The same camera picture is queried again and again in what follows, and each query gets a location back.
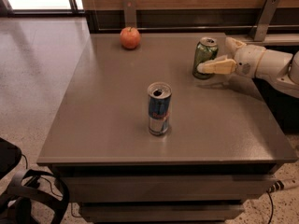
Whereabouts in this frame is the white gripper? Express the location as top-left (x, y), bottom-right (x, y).
top-left (197, 37), bottom-right (266, 78)

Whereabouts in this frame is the green soda can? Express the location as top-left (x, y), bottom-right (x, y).
top-left (192, 36), bottom-right (219, 79)

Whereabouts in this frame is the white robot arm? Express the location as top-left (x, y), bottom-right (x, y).
top-left (196, 37), bottom-right (299, 98)

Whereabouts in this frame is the blue silver energy drink can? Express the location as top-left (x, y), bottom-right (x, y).
top-left (148, 82), bottom-right (172, 135)

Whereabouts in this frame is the grey drawer cabinet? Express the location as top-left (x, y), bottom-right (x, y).
top-left (37, 34), bottom-right (296, 223)

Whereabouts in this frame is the red orange apple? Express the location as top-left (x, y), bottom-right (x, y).
top-left (120, 27), bottom-right (141, 49)

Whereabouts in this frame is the white power strip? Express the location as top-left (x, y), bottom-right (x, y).
top-left (268, 179), bottom-right (299, 193)

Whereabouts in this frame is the right metal bracket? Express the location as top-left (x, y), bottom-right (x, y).
top-left (249, 0), bottom-right (280, 42)

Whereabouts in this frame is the metal bracket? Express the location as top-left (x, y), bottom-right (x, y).
top-left (122, 0), bottom-right (137, 27)
top-left (249, 0), bottom-right (280, 42)

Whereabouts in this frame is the left metal bracket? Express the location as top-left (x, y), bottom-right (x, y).
top-left (122, 0), bottom-right (137, 27)

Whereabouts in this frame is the black cable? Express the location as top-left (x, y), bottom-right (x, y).
top-left (265, 190), bottom-right (275, 224)

